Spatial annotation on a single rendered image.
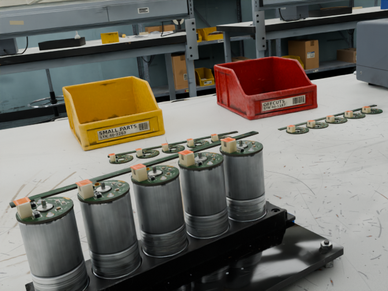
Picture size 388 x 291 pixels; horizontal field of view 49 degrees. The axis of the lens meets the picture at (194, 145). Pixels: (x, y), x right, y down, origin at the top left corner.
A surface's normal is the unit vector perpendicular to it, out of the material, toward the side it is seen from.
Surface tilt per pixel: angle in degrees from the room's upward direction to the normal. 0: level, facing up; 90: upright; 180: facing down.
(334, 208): 0
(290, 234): 0
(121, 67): 90
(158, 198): 90
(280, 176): 0
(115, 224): 90
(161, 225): 90
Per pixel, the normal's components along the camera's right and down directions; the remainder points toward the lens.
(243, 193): -0.09, 0.31
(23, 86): 0.28, 0.26
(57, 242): 0.50, 0.22
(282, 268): -0.11, -0.95
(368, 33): -0.98, 0.15
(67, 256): 0.70, 0.15
